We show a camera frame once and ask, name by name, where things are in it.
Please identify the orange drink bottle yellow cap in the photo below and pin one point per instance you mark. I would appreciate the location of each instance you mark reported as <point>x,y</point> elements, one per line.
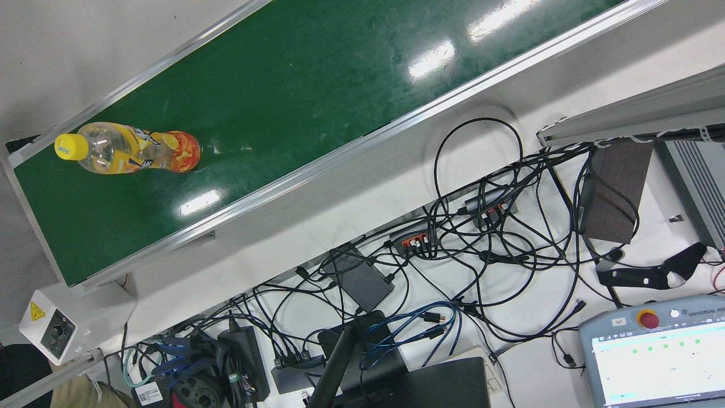
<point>113,150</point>

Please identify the black hub orange ports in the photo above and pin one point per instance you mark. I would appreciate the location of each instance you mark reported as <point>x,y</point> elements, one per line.
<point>410,235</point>
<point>487,204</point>

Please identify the flat black adapter box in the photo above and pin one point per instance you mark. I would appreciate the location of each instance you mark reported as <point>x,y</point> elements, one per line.
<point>362,283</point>

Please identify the green conveyor belt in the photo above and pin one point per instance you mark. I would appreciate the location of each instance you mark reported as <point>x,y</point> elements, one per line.
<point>311,85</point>

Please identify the black monitor stand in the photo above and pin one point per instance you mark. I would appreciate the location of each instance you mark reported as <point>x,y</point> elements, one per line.
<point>334,368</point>

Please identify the black dock box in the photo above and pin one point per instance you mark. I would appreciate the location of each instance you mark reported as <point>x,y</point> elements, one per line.
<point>294,377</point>

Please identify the black power brick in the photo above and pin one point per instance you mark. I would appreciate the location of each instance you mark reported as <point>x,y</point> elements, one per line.
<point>246,362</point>

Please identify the black monitor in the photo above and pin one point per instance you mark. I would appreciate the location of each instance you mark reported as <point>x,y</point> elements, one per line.
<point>442,388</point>

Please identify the black round machine part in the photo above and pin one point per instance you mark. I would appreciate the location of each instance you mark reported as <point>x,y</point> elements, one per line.
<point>198,391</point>

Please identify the brown box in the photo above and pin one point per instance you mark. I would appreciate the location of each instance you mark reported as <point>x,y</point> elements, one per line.
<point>614,192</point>

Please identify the white label tag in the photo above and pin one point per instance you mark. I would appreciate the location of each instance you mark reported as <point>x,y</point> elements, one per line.
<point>148,394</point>

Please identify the grey teach pendant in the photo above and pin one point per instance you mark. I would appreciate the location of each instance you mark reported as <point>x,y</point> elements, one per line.
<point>651,368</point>

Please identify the white conveyor control box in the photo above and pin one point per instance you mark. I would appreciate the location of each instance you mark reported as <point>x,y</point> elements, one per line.
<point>54,334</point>

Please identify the ribbed metal power supply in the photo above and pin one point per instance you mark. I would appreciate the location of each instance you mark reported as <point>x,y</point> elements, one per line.
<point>699,181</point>

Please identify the black bracket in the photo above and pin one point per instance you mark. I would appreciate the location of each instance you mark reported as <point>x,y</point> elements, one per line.
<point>634,277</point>

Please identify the aluminium profile post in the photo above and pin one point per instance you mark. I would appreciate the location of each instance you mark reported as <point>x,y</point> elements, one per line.
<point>640,113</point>

